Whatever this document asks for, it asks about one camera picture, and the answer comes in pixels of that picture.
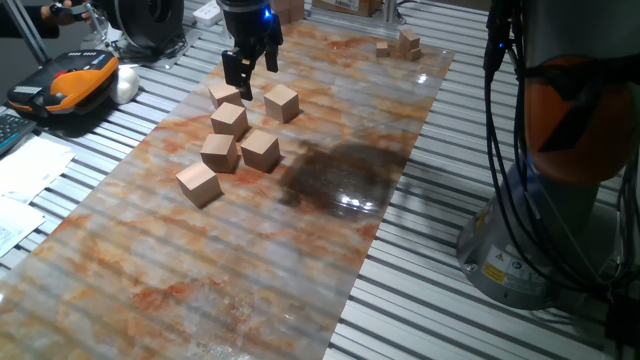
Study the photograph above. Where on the orange black teach pendant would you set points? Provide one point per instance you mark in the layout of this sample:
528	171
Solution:
75	82

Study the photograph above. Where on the white paper sheet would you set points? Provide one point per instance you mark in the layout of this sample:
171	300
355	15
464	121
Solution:
15	222
30	167

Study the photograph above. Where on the aluminium frame post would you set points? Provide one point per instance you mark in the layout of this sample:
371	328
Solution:
391	10

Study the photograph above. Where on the plain wooden cube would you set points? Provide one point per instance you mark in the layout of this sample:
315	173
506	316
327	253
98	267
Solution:
229	120
260	150
219	152
198	182
283	17
281	4
224	96
281	102
297	10

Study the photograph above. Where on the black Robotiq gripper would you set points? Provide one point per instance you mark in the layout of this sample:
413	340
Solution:
247	25

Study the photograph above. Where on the black sleeved forearm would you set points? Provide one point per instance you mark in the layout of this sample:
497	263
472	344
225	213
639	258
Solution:
25	25

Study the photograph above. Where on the grey metal stand bar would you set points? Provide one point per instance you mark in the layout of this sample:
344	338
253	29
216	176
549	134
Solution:
27	32

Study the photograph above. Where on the person's hand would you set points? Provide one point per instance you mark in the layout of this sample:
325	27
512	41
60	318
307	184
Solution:
62	21

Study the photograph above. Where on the white rounded object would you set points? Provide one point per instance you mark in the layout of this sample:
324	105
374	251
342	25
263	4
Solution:
126	85

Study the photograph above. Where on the black round machine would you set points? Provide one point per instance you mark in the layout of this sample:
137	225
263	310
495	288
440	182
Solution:
145	20

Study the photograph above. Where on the black keyboard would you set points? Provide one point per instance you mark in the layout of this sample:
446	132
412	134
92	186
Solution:
12	130

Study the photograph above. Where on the brown cardboard box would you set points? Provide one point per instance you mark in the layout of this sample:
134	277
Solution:
345	6

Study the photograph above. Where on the thin metal tripod leg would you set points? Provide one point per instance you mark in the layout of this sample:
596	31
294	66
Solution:
100	30

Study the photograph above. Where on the orange grey marble mat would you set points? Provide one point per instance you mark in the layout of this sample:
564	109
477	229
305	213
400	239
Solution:
250	275

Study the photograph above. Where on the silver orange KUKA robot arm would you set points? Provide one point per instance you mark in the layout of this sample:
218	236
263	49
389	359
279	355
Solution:
580	130

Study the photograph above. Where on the black handheld controller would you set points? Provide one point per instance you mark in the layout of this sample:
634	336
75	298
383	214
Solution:
70	10

